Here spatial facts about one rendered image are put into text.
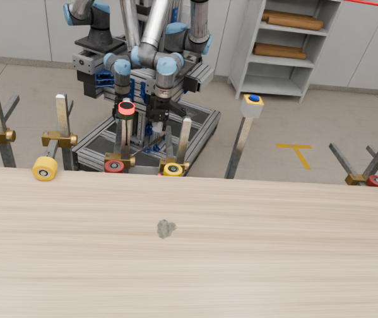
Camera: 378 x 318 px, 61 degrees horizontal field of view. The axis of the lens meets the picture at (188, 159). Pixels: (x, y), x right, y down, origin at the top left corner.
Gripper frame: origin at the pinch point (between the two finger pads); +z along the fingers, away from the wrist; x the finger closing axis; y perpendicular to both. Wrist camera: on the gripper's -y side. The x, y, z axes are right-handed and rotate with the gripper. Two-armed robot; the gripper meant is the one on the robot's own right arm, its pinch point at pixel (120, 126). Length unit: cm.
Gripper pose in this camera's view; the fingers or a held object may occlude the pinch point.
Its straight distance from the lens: 175.0
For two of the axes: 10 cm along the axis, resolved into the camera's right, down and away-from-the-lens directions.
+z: -1.6, 7.5, 6.5
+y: -0.9, -6.6, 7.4
